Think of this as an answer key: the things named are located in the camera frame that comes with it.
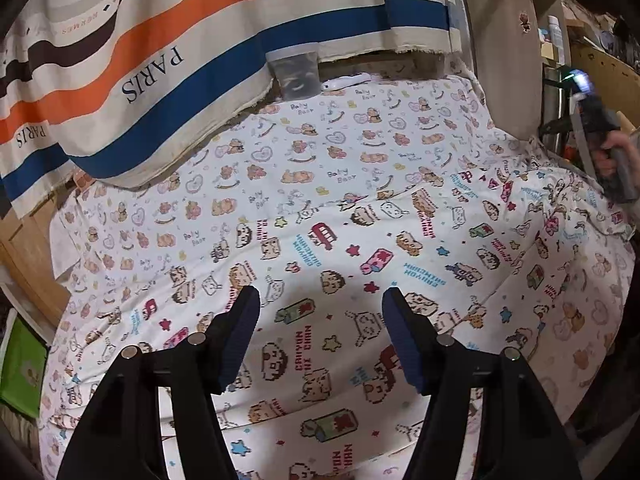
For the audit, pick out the striped Paris fabric curtain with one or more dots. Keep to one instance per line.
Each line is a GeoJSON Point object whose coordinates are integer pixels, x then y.
{"type": "Point", "coordinates": [121, 89]}

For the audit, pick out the green storage box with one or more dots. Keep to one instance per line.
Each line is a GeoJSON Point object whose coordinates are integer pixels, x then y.
{"type": "Point", "coordinates": [22, 368]}

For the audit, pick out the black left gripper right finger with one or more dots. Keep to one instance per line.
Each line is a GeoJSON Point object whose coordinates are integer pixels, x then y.
{"type": "Point", "coordinates": [521, 436]}

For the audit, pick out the cardboard box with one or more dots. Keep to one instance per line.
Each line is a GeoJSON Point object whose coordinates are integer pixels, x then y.
{"type": "Point", "coordinates": [616, 83]}

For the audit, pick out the person's right hand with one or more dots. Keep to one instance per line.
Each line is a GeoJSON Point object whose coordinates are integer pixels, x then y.
{"type": "Point", "coordinates": [606, 166]}

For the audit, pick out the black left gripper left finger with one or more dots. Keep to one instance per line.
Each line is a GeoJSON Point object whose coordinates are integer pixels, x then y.
{"type": "Point", "coordinates": [118, 436]}

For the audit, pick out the clear plastic cup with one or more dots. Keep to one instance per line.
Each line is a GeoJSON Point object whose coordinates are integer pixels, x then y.
{"type": "Point", "coordinates": [296, 72]}

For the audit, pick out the white remote control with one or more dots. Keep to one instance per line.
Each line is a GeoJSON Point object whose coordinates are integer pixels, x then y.
{"type": "Point", "coordinates": [344, 82]}

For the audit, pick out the white cartoon print pants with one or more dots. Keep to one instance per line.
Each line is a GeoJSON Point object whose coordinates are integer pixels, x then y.
{"type": "Point", "coordinates": [534, 260]}

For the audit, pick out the baby bear print bedsheet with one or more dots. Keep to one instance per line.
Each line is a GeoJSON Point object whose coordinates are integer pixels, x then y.
{"type": "Point", "coordinates": [341, 149]}

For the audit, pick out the beige padded headboard cushion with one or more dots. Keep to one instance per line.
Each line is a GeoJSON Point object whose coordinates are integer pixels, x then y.
{"type": "Point", "coordinates": [508, 62]}

